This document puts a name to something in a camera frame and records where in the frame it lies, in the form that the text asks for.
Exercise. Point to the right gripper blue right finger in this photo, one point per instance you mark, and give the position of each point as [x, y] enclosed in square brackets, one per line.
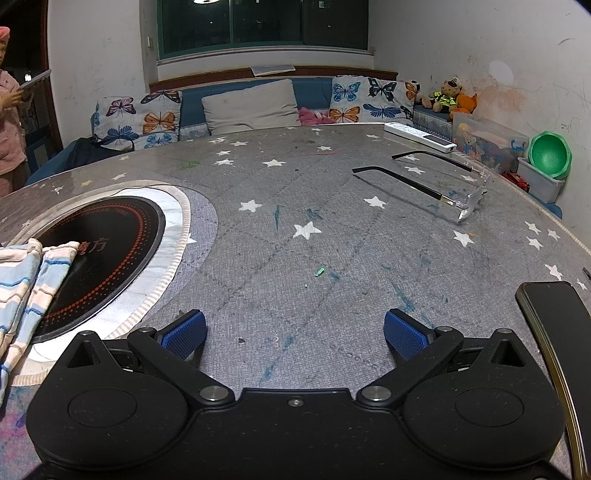
[420, 352]

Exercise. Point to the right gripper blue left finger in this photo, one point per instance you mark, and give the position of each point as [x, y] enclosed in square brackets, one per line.
[165, 353]

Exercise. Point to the blue white striped garment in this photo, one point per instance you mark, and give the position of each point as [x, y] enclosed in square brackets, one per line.
[31, 274]

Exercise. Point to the black round induction cooktop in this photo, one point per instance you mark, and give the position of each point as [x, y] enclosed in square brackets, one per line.
[117, 238]

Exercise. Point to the black smartphone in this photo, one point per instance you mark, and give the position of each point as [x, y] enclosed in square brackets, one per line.
[560, 324]

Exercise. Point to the clear acrylic glasses stand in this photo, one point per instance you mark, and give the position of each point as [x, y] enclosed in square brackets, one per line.
[465, 207]

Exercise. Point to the grey star quilted table cover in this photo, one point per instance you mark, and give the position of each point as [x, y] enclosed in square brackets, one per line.
[301, 239]

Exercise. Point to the white plastic bin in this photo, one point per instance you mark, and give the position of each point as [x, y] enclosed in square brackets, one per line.
[543, 187]

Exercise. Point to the white remote control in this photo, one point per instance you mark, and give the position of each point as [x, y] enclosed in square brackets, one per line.
[424, 138]

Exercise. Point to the clear plastic toy box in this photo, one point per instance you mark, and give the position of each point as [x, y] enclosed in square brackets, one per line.
[494, 145]

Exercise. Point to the dark blue backpack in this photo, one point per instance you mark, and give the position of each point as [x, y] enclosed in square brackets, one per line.
[87, 151]

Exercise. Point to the left butterfly print pillow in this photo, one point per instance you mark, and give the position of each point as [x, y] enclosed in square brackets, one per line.
[128, 123]

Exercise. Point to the butterfly print pillow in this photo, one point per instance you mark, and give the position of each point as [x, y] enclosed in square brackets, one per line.
[358, 99]
[128, 123]

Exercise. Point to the green plastic bowl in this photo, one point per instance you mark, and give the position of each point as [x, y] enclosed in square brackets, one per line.
[550, 154]

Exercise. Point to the blue sofa bench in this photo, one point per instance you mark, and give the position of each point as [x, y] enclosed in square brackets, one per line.
[313, 92]

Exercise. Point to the person in pink pajamas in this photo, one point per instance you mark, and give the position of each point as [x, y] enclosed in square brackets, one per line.
[13, 159]

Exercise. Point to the teddy bear in yellow vest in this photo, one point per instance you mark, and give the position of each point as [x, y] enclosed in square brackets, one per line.
[444, 99]

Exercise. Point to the orange plush toy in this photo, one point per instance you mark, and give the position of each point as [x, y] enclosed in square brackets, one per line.
[464, 104]

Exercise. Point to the right butterfly print pillow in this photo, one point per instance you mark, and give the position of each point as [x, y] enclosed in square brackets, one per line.
[358, 99]

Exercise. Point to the pink crumpled cloth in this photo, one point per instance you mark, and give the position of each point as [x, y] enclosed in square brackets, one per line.
[308, 117]

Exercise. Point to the grey plain cushion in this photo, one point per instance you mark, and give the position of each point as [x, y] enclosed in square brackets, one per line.
[264, 106]

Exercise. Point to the book on window ledge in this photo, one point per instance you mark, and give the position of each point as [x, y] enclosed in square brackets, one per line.
[271, 70]

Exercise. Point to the dark green framed window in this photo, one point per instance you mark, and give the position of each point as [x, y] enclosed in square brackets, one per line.
[187, 27]

